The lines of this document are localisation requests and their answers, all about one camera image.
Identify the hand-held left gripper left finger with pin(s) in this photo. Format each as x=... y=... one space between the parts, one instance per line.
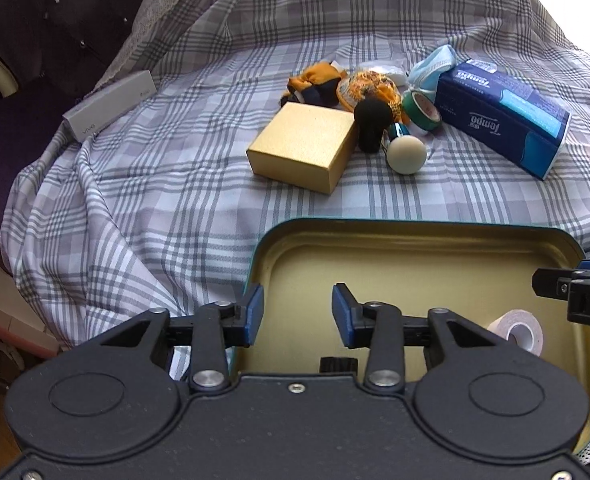
x=253 y=316

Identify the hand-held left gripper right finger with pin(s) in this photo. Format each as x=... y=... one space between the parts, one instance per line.
x=342 y=319

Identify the white tape roll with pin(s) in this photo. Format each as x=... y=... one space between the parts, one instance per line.
x=498 y=323

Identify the teal metal tin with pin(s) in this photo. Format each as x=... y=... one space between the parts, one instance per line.
x=425 y=270

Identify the green tape roll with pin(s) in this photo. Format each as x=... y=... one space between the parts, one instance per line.
x=409 y=105

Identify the orange patterned scrunchie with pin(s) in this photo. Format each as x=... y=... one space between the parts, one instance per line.
x=370 y=85

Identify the orange and navy cloth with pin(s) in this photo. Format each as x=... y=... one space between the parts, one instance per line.
x=320 y=75

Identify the blue face mask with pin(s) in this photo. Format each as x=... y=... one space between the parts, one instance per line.
x=435 y=65

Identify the white wet wipes packet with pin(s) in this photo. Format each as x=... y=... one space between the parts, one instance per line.
x=392 y=76

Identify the grey plaid bedsheet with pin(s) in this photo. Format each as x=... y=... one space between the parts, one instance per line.
x=175 y=200

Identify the blue tissue pack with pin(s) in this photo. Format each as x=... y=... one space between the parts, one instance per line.
x=500 y=115

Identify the gold cardboard box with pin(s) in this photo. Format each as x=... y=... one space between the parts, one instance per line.
x=300 y=145

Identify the black makeup puff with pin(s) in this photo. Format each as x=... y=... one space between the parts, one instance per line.
x=372 y=120

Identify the grey phone box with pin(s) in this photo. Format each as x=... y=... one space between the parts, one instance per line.
x=110 y=105

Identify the purple tufted headboard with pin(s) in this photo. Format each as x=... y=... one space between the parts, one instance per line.
x=65 y=30

